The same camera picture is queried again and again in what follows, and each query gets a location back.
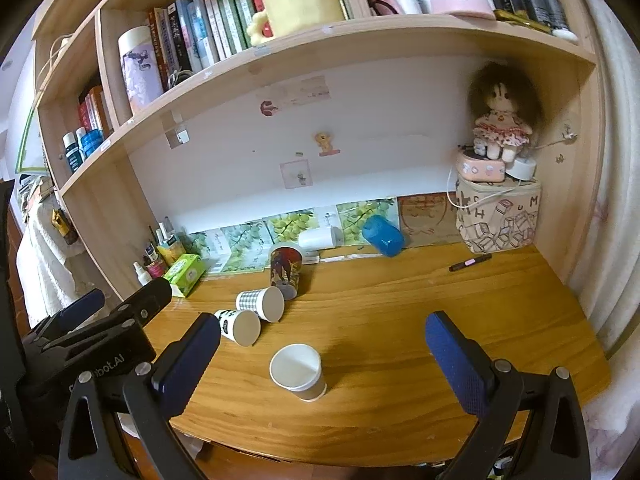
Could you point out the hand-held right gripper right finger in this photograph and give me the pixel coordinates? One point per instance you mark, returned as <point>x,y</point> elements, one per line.
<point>457,365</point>

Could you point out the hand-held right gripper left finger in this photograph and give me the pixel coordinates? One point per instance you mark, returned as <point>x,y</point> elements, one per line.
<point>186,362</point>

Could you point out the pink speaker box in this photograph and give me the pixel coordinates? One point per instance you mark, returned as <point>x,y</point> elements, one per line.
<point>481,167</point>

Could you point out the plain white paper cup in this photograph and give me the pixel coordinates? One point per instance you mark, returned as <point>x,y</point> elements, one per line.
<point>296,371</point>

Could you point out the red wall sticker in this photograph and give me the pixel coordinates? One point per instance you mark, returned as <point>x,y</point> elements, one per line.
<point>267,107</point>

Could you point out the light blue bottle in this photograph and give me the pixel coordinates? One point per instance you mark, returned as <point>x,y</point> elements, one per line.
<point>91,142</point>

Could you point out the brown cartoon card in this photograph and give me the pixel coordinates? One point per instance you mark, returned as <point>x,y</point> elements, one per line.
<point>427,220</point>

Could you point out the black marker pen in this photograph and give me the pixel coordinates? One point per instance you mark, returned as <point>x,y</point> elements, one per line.
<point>470,262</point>

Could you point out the plush doll with brown hair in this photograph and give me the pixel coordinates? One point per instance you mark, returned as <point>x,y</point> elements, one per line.
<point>501,110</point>

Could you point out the wooden bookshelf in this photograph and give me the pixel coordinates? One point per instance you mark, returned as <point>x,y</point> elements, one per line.
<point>400,40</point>

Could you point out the grape print box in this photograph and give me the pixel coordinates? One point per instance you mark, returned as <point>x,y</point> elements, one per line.
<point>289,225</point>
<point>357,217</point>
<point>246,246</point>
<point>212,247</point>

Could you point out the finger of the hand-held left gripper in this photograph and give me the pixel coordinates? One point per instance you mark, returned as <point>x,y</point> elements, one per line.
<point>80,309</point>
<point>147,300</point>

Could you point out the dark blue bottle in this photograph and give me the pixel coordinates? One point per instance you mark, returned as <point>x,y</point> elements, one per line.
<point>71,151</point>

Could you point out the red books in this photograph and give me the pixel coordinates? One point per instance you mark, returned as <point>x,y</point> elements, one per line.
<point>92,110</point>

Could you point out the small white spray bottle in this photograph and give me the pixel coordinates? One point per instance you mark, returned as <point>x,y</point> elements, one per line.
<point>141,273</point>

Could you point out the yellow figure wall hook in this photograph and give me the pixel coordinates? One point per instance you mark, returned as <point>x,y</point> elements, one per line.
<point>326,144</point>

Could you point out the white cup with black pattern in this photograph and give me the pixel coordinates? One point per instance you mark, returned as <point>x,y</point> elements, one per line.
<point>239,327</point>

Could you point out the green tissue box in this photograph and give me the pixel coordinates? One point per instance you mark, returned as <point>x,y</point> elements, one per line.
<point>185,273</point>

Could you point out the clear wall hook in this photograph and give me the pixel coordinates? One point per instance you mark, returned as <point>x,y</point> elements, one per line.
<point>300,176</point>

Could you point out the white fuzzy cloth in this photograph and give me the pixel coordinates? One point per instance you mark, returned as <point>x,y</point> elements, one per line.
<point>47,265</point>

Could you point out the blue plastic cup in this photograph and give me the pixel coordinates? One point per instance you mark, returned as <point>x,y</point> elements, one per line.
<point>382,235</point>

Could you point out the white tumbler with purple print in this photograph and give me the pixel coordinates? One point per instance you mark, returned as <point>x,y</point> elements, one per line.
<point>140,70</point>

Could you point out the pink pen holder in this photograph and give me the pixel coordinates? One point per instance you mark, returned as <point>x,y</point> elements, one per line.
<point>156,266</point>

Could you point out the white plastic cup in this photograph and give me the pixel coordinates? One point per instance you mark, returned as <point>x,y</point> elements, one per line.
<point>320,237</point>

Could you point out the grey checkered paper cup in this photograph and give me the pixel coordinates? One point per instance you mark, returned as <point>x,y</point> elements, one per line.
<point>261,303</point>

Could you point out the printed fabric storage bag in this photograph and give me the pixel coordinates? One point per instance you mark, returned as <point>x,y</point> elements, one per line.
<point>500,220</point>

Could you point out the colourful printed paper cup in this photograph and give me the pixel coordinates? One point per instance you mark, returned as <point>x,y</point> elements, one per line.
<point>285,270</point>

